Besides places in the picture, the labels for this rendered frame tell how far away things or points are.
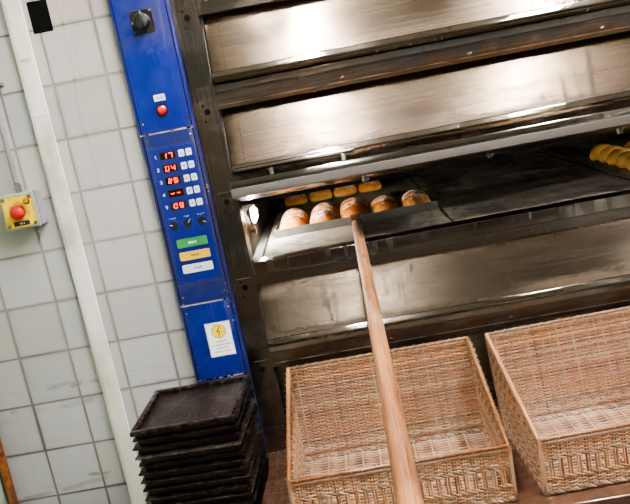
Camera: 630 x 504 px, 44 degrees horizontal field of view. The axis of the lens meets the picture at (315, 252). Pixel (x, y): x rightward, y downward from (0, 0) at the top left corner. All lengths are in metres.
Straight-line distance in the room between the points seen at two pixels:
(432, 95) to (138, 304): 1.05
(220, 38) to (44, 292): 0.91
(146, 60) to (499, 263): 1.16
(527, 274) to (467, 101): 0.54
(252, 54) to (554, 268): 1.07
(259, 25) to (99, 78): 0.47
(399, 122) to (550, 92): 0.43
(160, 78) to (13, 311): 0.83
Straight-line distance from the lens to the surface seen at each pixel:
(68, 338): 2.48
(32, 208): 2.34
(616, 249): 2.46
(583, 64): 2.38
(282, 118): 2.27
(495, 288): 2.37
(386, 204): 2.62
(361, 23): 2.25
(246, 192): 2.13
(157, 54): 2.26
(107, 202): 2.35
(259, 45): 2.25
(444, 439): 2.37
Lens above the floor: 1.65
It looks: 12 degrees down
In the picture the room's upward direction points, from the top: 11 degrees counter-clockwise
